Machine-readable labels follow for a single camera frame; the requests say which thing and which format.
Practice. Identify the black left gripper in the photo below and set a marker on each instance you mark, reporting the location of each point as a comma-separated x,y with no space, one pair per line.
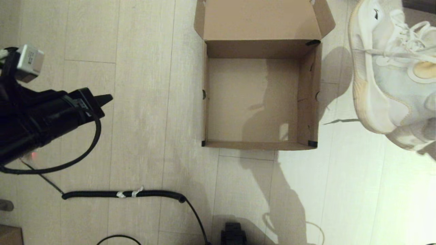
68,112

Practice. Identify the brown cardboard shoe box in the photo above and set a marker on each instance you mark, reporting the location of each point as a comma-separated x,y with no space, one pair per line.
255,102

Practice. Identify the white sneaker with black logo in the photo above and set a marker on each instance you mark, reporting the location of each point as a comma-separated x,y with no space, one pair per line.
378,85

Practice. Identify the white grey sneaker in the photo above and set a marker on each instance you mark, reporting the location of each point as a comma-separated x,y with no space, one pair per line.
412,137

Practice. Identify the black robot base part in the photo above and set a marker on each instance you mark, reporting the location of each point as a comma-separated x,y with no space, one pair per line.
233,234

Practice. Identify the white tape strip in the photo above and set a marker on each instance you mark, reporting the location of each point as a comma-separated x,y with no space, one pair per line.
136,192

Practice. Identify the small grey floor object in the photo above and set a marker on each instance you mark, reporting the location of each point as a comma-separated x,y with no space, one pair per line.
6,206

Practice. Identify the brown cardboard piece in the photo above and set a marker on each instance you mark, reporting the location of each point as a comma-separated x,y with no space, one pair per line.
10,236

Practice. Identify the dark wooden furniture edge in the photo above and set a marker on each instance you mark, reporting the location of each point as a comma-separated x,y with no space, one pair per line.
419,4

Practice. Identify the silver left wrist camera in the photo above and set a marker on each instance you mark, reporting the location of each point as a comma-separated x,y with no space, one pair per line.
30,63

